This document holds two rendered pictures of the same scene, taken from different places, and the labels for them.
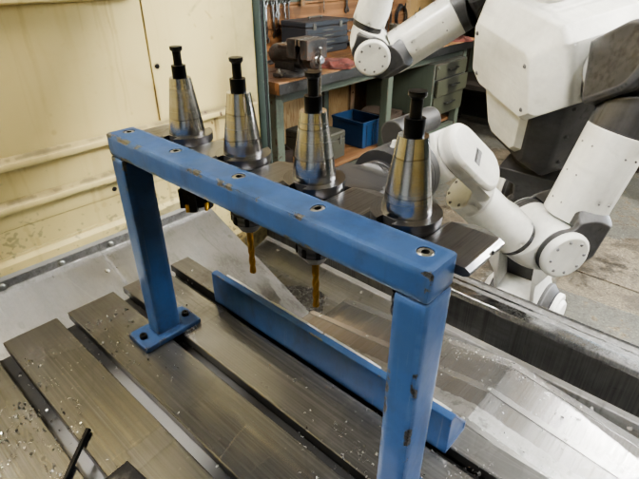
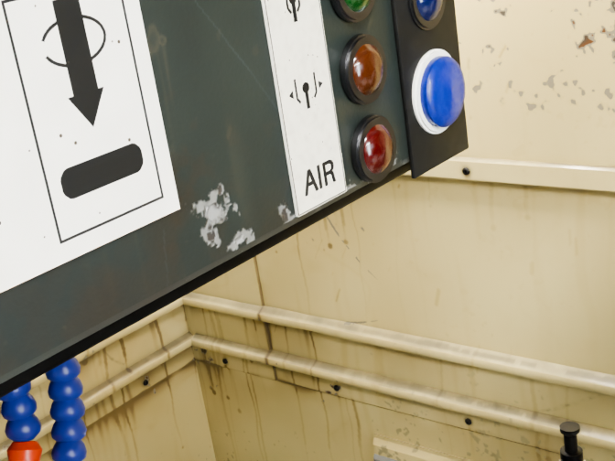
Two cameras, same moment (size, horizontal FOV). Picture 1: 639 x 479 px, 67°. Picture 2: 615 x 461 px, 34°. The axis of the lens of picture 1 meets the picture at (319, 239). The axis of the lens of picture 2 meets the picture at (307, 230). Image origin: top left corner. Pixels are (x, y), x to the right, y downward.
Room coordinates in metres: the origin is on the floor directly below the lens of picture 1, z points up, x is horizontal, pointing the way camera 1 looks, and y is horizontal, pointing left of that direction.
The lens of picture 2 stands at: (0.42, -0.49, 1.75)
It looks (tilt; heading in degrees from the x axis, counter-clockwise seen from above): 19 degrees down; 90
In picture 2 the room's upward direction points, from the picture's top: 9 degrees counter-clockwise
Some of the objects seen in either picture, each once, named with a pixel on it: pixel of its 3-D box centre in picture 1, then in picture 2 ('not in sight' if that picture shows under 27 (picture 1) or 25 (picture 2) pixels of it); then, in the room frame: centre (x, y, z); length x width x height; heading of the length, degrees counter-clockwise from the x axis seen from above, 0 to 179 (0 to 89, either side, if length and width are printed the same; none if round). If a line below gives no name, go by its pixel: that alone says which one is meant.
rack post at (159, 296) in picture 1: (149, 251); not in sight; (0.60, 0.25, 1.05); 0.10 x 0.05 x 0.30; 138
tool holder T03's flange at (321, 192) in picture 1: (314, 187); not in sight; (0.45, 0.01, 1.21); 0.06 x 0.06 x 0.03
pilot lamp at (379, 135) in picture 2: not in sight; (376, 149); (0.46, -0.11, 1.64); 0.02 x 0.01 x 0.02; 48
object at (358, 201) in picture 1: (356, 204); not in sight; (0.42, -0.04, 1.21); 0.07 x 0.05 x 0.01; 138
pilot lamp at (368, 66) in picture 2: not in sight; (365, 69); (0.46, -0.11, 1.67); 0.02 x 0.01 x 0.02; 48
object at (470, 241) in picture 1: (461, 243); not in sight; (0.34, -0.12, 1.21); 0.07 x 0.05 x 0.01; 138
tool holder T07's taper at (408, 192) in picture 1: (410, 173); not in sight; (0.38, -0.08, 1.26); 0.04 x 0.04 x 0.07
